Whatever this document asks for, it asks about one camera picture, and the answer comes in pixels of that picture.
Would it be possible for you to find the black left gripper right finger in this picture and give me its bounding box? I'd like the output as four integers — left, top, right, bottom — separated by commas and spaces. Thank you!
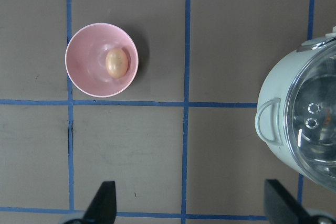
264, 179, 312, 224

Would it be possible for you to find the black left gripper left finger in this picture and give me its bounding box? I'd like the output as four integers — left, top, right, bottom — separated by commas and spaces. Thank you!
83, 181, 116, 224

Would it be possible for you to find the glass pot lid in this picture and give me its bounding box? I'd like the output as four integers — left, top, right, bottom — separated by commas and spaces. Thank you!
284, 42, 335, 191

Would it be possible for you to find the pale green electric pot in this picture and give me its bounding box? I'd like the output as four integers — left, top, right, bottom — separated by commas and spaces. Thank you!
254, 26, 336, 193

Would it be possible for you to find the brown egg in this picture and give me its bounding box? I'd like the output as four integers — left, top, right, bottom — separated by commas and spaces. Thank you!
106, 48, 128, 79

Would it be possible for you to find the pink plastic bowl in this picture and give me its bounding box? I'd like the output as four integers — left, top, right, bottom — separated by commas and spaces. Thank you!
65, 23, 139, 98

